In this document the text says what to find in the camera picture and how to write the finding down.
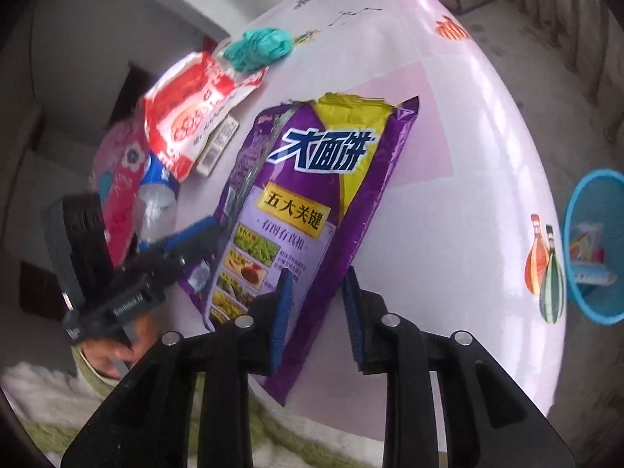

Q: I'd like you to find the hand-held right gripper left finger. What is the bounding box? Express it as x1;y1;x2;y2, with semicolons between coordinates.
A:
61;268;296;468

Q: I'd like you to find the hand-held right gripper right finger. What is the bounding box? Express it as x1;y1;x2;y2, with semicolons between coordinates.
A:
341;266;576;468

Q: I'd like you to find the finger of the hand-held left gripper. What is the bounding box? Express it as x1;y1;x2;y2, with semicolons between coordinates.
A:
180;238;231;276
161;217;222;257

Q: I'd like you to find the clear plastic bottle blue label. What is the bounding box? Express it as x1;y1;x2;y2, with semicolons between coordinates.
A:
133;153;179;254

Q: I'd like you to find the purple noodle bag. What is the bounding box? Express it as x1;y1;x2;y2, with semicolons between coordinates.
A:
178;92;420;406

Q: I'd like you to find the light blue medicine box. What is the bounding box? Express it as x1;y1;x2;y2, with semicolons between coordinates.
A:
573;263;616;287

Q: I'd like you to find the clear bag with red print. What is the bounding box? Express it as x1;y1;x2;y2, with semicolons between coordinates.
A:
568;222;605;261

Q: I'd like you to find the blue plastic basket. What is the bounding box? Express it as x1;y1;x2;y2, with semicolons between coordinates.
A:
563;170;624;325

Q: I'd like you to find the person's left hand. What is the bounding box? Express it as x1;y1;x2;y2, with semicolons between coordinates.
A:
78;314;159;381

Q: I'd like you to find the pink floral blanket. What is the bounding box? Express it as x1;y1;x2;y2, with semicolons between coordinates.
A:
90;122;152;266

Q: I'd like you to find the small white barcoded box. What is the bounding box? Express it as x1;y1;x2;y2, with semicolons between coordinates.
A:
195;116;239;177

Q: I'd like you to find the red snack bag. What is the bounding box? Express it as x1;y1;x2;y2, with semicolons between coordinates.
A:
143;51;270;183

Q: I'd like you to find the fluffy green white garment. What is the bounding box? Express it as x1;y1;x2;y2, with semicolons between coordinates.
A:
0;346;342;468

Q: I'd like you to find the pink printed tablecloth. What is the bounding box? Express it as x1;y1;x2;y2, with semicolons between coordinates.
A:
166;0;569;420

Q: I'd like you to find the teal crumpled cloth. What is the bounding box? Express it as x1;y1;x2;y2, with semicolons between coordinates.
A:
223;28;296;73

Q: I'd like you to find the metal balcony railing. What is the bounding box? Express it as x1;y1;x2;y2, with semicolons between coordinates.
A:
424;0;624;108

